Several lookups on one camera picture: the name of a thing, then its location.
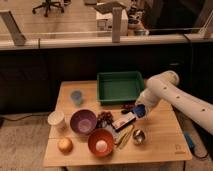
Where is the blue plastic cup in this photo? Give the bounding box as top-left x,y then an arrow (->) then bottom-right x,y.
70,90 -> 83,106

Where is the blue object on floor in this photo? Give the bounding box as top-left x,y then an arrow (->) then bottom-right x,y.
183,132 -> 195,149

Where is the white paper cup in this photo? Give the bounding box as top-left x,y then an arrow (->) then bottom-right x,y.
47,111 -> 66,132

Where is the shiny metal cup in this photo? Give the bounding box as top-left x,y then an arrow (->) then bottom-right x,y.
132,129 -> 146,145

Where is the yellow round fruit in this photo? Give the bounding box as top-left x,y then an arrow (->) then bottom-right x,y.
57,137 -> 73,153

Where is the wooden table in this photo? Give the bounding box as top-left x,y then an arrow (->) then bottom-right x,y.
42,78 -> 193,168

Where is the dark red cable bundle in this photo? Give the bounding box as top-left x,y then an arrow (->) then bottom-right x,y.
121,102 -> 138,115

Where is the purple bowl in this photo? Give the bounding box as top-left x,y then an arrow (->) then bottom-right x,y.
70,109 -> 97,135

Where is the white cardboard box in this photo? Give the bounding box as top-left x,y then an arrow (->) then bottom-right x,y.
96,7 -> 128,36

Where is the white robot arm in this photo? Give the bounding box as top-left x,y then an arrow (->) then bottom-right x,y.
135,70 -> 213,135

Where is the black white rectangular box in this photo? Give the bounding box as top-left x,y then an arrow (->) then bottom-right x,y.
112,114 -> 136,131

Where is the bunch of dark grapes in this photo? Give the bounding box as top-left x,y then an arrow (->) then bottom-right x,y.
96,111 -> 113,128

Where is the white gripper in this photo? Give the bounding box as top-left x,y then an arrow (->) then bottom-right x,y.
135,88 -> 160,115

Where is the black office chair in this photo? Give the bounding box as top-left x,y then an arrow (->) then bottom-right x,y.
32,0 -> 64,17

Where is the green plastic tray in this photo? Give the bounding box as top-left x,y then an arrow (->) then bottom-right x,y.
97,71 -> 144,105

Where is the yellow banana peel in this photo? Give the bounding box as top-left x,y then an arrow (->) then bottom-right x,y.
115,125 -> 134,149

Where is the orange bowl with egg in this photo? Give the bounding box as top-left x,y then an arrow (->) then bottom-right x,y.
88,129 -> 114,157

